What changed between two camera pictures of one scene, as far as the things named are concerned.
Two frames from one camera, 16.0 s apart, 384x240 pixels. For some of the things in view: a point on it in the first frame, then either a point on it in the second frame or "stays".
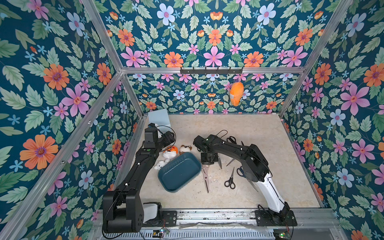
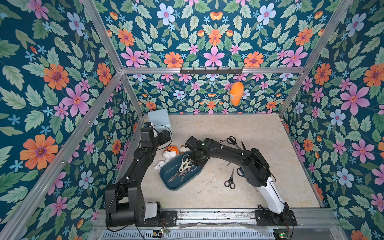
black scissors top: x=232 y=139 stays
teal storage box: x=179 y=172 stays
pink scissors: x=205 y=168 to x=188 y=169
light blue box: x=160 y=118 stays
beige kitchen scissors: x=220 y=162 to x=186 y=163
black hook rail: x=211 y=71 stays
